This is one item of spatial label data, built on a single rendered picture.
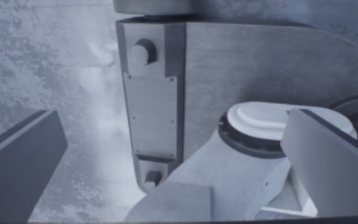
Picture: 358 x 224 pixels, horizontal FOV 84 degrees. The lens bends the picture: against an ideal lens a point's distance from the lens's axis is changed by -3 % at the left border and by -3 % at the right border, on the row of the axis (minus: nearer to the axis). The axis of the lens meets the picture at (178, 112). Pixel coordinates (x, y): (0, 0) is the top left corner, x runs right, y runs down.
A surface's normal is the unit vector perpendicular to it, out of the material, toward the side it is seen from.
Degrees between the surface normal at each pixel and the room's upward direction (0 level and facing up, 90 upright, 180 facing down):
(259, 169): 90
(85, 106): 0
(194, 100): 0
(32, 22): 0
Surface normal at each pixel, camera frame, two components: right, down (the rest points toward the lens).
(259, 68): -0.18, 0.48
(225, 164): 0.01, -0.87
